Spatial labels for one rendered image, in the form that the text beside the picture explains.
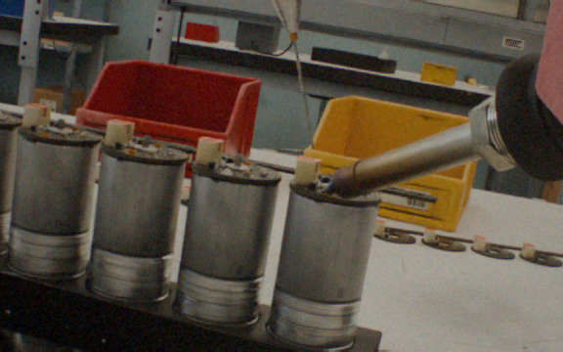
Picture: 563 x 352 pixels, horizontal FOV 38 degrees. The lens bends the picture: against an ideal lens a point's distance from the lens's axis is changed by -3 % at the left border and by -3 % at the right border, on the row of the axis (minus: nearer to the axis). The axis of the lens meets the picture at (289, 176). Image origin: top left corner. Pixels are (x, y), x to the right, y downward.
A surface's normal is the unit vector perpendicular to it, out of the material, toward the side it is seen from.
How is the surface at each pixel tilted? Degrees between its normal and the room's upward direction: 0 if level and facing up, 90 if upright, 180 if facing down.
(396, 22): 90
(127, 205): 90
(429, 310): 0
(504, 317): 0
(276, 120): 90
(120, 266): 90
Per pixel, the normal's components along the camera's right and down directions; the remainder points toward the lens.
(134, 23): -0.15, 0.15
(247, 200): 0.39, 0.22
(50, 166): 0.14, 0.20
